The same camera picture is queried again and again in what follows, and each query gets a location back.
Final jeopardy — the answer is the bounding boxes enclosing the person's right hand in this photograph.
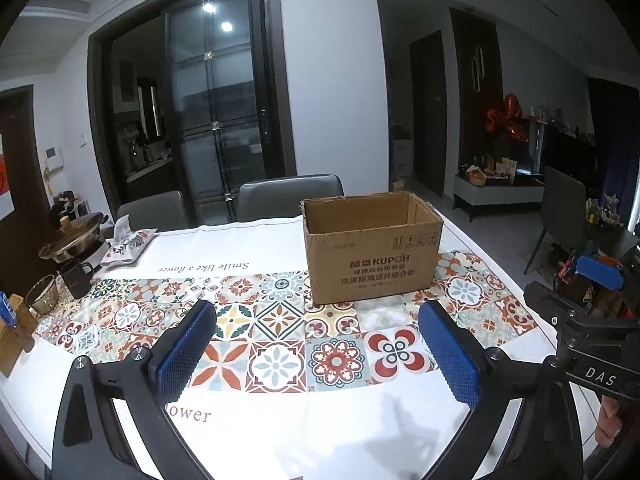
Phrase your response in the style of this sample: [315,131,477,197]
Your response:
[594,396,623,448]

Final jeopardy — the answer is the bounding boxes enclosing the dark side chair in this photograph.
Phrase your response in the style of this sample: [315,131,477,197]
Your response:
[524,166,587,274]

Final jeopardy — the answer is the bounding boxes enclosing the white low cabinet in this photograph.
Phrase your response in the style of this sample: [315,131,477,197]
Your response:
[452,176,544,222]

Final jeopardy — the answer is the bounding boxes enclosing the glass bowl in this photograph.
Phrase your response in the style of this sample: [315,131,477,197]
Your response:
[25,274,60,315]

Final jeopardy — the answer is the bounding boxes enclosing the black mug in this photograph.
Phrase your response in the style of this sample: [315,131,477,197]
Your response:
[58,259,96,299]

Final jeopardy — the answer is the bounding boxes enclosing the red heart balloons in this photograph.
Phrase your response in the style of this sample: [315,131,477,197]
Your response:
[485,93,528,142]

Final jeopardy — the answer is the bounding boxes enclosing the white patterned snack bag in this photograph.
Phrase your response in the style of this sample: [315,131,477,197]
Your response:
[101,214,157,268]

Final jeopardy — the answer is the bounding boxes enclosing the steel hot pot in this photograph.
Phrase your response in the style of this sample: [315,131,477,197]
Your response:
[38,212,107,264]

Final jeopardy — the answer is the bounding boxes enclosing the patterned tile tablecloth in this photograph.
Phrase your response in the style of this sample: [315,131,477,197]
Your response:
[36,250,535,393]

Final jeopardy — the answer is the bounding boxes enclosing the grey dining chair left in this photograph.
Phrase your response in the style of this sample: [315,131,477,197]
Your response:
[117,191,190,232]

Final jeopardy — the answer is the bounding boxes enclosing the grey dining chair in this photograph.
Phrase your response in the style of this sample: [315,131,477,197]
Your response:
[236,174,344,222]
[117,191,190,232]

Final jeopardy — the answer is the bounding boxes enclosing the brown cardboard box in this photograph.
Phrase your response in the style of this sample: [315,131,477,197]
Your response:
[302,192,444,304]

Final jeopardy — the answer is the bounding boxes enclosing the grey dining chair right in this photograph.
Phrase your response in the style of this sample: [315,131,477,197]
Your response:
[236,174,344,222]

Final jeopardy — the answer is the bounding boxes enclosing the dark glass sliding door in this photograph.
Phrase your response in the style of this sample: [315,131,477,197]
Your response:
[165,0,285,225]

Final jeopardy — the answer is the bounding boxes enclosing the wall intercom panel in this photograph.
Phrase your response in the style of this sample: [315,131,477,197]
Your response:
[44,146,64,171]

